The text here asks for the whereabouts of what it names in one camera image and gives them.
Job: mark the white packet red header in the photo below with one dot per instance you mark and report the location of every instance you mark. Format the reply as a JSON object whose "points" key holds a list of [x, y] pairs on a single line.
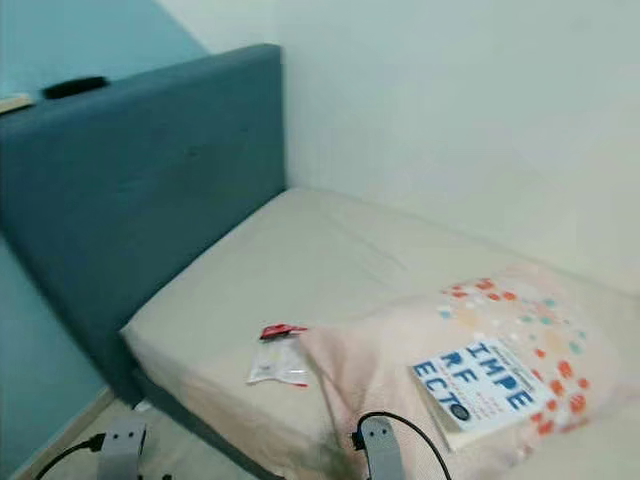
{"points": [[278, 360]]}

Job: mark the beige sheeted bed mattress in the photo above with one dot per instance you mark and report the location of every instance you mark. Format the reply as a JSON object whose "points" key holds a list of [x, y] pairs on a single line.
{"points": [[310, 260]]}

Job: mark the white book blue letters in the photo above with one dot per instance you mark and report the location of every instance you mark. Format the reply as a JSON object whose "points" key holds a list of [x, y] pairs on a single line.
{"points": [[485, 385]]}

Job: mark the dark teal bed frame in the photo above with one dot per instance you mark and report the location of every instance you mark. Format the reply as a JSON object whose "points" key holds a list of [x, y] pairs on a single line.
{"points": [[185, 425]]}

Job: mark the small black case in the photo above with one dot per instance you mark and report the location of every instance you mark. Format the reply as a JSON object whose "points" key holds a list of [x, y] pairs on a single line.
{"points": [[75, 87]]}

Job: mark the teal upholstered headboard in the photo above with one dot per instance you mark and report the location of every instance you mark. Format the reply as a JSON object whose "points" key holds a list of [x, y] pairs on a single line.
{"points": [[140, 180]]}

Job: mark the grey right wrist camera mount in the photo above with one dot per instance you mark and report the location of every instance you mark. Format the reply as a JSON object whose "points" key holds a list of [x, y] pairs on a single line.
{"points": [[383, 452]]}

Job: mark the pink dotted pillow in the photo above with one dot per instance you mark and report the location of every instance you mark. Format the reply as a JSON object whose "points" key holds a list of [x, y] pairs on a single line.
{"points": [[390, 365]]}

